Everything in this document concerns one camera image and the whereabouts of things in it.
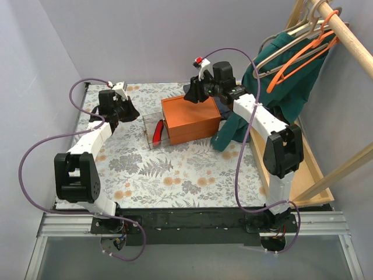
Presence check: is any orange wooden drawer box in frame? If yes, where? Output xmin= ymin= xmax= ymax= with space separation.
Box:
xmin=161 ymin=96 xmax=221 ymax=145

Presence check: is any red utility knife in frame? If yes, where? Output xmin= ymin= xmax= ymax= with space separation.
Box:
xmin=152 ymin=120 xmax=164 ymax=146

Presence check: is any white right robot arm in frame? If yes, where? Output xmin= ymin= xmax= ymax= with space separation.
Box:
xmin=184 ymin=57 xmax=304 ymax=232

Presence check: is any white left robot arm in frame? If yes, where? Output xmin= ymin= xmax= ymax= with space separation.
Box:
xmin=54 ymin=84 xmax=139 ymax=233

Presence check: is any dark blue cloth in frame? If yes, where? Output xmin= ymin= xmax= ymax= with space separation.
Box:
xmin=182 ymin=83 xmax=237 ymax=121

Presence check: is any dark green garment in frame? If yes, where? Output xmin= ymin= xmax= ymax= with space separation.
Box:
xmin=210 ymin=32 xmax=329 ymax=152

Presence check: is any floral patterned table mat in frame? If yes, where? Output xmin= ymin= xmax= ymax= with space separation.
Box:
xmin=55 ymin=80 xmax=270 ymax=209

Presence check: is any grey clothes hanger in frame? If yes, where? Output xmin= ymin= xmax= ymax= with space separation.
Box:
xmin=258 ymin=2 xmax=310 ymax=54

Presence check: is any beige clothes hanger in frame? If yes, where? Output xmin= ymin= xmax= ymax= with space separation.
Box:
xmin=252 ymin=0 xmax=336 ymax=79

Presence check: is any orange clothes hanger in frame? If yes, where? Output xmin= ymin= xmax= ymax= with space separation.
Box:
xmin=266 ymin=9 xmax=339 ymax=93

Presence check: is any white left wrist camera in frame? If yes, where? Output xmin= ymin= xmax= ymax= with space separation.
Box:
xmin=107 ymin=81 xmax=128 ymax=101

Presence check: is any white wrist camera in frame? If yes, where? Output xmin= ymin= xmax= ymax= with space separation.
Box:
xmin=107 ymin=81 xmax=128 ymax=101
xmin=193 ymin=57 xmax=210 ymax=81

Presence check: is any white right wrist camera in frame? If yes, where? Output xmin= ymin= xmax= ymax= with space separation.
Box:
xmin=193 ymin=57 xmax=210 ymax=81

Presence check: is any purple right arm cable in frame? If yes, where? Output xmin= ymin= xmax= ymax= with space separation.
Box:
xmin=200 ymin=47 xmax=301 ymax=255

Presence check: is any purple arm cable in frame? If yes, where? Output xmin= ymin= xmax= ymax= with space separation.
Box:
xmin=17 ymin=77 xmax=146 ymax=262
xmin=200 ymin=47 xmax=301 ymax=255

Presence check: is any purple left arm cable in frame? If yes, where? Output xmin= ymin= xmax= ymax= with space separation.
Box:
xmin=17 ymin=77 xmax=146 ymax=262

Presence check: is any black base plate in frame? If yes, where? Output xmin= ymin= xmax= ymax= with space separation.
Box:
xmin=90 ymin=208 xmax=298 ymax=246

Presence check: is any aluminium rail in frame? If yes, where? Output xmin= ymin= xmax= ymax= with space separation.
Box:
xmin=37 ymin=211 xmax=351 ymax=237

